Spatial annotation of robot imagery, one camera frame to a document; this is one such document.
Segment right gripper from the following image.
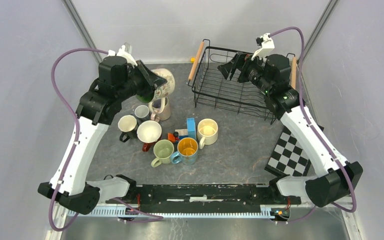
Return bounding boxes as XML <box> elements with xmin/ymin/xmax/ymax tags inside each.
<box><xmin>218</xmin><ymin>51</ymin><xmax>274</xmax><ymax>94</ymax></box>

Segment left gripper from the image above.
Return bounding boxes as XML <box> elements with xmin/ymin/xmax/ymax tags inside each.
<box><xmin>116</xmin><ymin>60</ymin><xmax>168</xmax><ymax>103</ymax></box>

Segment cream floral mug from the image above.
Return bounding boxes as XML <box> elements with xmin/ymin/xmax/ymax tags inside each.
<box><xmin>138</xmin><ymin>68</ymin><xmax>175</xmax><ymax>103</ymax></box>

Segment pink mug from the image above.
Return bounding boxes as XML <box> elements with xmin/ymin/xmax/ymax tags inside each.
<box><xmin>148</xmin><ymin>97</ymin><xmax>171</xmax><ymax>122</ymax></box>

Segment grey blue small cup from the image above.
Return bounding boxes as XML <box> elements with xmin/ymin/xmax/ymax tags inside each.
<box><xmin>134</xmin><ymin>105</ymin><xmax>150</xmax><ymax>122</ymax></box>

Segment black mug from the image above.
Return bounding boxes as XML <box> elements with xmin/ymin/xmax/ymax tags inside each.
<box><xmin>118</xmin><ymin>115</ymin><xmax>138</xmax><ymax>143</ymax></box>

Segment red mug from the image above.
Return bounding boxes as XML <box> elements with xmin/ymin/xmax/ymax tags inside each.
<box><xmin>137</xmin><ymin>120</ymin><xmax>162</xmax><ymax>152</ymax></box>

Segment cream cup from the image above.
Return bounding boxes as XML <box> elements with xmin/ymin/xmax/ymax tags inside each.
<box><xmin>197</xmin><ymin>118</ymin><xmax>219</xmax><ymax>149</ymax></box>

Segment green mug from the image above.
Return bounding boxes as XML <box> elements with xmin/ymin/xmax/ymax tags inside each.
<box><xmin>151</xmin><ymin>139</ymin><xmax>174</xmax><ymax>168</ymax></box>

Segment blue mug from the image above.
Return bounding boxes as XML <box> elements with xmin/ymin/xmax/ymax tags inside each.
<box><xmin>170</xmin><ymin>137</ymin><xmax>199</xmax><ymax>165</ymax></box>

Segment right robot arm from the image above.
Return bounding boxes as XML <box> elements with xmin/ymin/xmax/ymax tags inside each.
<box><xmin>217</xmin><ymin>51</ymin><xmax>363</xmax><ymax>212</ymax></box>

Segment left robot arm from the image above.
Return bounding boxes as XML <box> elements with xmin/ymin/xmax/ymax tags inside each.
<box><xmin>38</xmin><ymin>56</ymin><xmax>175</xmax><ymax>215</ymax></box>

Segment toy block structure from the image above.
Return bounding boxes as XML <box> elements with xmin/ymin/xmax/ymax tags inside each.
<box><xmin>167</xmin><ymin>117</ymin><xmax>197</xmax><ymax>143</ymax></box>

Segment checkerboard calibration board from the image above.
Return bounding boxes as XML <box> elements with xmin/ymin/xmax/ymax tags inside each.
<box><xmin>265</xmin><ymin>127</ymin><xmax>311</xmax><ymax>177</ymax></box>

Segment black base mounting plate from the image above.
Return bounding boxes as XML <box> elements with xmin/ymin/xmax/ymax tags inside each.
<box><xmin>121</xmin><ymin>184</ymin><xmax>302</xmax><ymax>214</ymax></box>

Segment black wire dish rack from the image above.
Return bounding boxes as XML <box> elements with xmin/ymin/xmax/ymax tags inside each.
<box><xmin>187</xmin><ymin>39</ymin><xmax>298</xmax><ymax>125</ymax></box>

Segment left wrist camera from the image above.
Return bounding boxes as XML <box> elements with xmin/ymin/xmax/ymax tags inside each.
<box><xmin>107</xmin><ymin>42</ymin><xmax>137</xmax><ymax>66</ymax></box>

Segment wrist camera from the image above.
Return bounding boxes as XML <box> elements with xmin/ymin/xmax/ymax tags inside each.
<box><xmin>107</xmin><ymin>42</ymin><xmax>137</xmax><ymax>66</ymax></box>
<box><xmin>251</xmin><ymin>33</ymin><xmax>275</xmax><ymax>60</ymax></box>

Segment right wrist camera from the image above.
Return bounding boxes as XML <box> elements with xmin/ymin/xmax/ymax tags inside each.
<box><xmin>251</xmin><ymin>33</ymin><xmax>275</xmax><ymax>60</ymax></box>

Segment slotted cable duct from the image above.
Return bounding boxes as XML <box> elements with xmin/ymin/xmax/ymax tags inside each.
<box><xmin>78</xmin><ymin>205</ymin><xmax>275</xmax><ymax>220</ymax></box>

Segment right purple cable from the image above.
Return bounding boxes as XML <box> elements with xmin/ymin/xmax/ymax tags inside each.
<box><xmin>269</xmin><ymin>26</ymin><xmax>358</xmax><ymax>225</ymax></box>

